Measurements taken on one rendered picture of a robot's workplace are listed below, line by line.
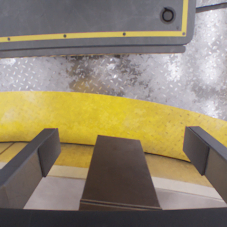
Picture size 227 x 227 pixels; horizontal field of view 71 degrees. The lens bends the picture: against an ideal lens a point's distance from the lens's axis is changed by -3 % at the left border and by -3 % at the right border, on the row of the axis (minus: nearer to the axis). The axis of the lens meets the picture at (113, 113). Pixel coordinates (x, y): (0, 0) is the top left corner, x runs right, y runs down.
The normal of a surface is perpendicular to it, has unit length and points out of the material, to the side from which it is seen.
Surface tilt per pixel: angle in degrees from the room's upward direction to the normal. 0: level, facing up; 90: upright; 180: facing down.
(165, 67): 0
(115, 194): 90
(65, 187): 0
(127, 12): 0
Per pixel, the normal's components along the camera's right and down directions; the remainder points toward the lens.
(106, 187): 0.14, -0.95
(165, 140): -0.01, 0.29
